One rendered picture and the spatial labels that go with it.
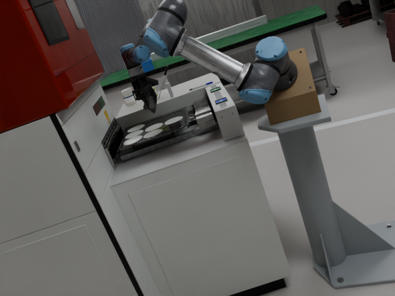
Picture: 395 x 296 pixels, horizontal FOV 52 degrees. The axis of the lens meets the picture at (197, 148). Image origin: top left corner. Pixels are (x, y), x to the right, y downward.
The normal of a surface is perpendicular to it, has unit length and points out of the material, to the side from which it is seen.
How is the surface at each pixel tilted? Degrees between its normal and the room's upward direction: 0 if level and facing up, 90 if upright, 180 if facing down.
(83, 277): 90
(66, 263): 90
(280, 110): 90
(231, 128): 90
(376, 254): 0
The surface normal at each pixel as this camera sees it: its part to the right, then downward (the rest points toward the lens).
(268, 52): -0.29, -0.44
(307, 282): -0.33, -0.88
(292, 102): -0.17, 0.40
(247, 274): 0.06, 0.33
